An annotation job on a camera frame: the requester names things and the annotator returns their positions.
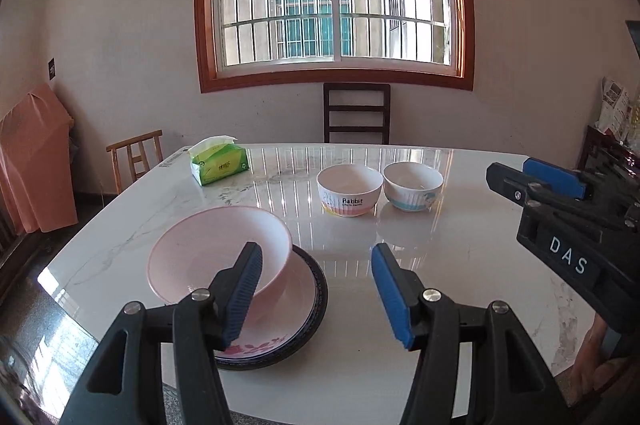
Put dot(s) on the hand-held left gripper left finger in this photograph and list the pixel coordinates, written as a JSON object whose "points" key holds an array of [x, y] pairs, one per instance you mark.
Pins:
{"points": [[245, 295]]}

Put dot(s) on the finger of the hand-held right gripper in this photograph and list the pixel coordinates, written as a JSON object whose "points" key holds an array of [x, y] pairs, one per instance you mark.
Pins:
{"points": [[510, 185], [555, 177]]}

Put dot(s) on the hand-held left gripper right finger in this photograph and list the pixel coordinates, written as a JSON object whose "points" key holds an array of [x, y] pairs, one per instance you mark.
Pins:
{"points": [[392, 300]]}

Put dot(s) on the white plate with pink flower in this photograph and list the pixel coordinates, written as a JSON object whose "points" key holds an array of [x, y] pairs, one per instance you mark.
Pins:
{"points": [[285, 315]]}

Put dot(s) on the pink bowl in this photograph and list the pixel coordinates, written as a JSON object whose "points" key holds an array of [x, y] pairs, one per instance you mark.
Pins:
{"points": [[200, 250]]}

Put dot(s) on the small blue floral plate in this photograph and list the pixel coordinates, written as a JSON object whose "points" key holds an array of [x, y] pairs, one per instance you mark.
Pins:
{"points": [[317, 305]]}

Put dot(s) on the person's right hand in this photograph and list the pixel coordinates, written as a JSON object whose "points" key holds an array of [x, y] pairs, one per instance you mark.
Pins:
{"points": [[612, 370]]}

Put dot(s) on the dark wooden cabinet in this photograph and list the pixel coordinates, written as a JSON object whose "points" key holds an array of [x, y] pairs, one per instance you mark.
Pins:
{"points": [[597, 152]]}

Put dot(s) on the stack of newspapers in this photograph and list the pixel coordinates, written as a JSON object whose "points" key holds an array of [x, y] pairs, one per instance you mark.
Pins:
{"points": [[615, 105]]}

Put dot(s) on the white ribbed bowl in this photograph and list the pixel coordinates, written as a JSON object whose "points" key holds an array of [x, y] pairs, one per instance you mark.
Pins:
{"points": [[412, 187]]}

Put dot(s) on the white bowl with black lettering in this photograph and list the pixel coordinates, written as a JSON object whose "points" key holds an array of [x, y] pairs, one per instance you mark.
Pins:
{"points": [[350, 192]]}

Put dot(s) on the green tissue pack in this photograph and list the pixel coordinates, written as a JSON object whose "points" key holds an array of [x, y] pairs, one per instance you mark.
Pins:
{"points": [[220, 165]]}

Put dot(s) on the dark wooden chair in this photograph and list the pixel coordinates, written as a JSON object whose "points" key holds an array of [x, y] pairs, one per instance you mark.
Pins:
{"points": [[356, 92]]}

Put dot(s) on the light wooden chair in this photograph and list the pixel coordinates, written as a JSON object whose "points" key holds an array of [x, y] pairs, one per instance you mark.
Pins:
{"points": [[135, 142]]}

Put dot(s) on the orange cloth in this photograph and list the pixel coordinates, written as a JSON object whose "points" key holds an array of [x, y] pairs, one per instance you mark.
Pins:
{"points": [[35, 155]]}

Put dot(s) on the black wall switch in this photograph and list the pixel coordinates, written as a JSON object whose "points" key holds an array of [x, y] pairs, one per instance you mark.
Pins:
{"points": [[51, 69]]}

